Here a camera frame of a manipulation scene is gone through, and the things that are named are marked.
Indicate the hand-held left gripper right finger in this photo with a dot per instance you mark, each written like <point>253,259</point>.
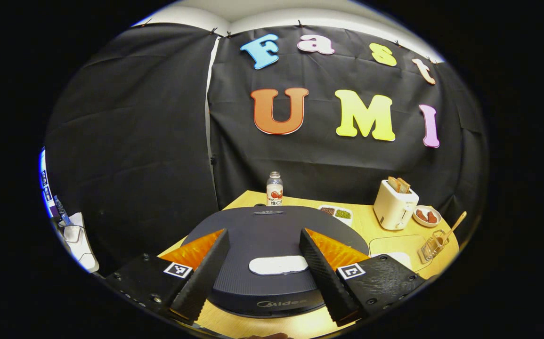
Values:
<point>326,280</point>

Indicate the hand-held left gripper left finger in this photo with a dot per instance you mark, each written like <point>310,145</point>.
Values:
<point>203,278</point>

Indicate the dark grey rice cooker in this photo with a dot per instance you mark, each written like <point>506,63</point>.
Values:
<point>262,235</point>

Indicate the white rice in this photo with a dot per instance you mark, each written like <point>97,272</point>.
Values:
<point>401,259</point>

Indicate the wooden spoon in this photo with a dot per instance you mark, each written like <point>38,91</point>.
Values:
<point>455,225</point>

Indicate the white divided dish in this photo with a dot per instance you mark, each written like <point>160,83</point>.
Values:
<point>335,214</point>

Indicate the clear glass tray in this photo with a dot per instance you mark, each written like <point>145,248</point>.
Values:
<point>394,244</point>

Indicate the white toaster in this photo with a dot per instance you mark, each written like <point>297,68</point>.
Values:
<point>394,207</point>

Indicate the clear bottle with red label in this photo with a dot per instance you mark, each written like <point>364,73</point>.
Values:
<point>274,190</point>

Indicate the white round plate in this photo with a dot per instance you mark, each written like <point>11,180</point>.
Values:
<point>426,224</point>

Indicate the brown meat piece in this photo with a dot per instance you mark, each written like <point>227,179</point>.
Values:
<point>421,215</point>
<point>432,217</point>

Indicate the bread slice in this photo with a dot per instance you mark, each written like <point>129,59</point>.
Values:
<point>393,183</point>
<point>403,186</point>

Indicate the white side table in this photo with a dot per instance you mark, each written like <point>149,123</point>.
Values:
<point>83,249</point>

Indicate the computer monitor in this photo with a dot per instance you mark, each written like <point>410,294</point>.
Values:
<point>45,188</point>

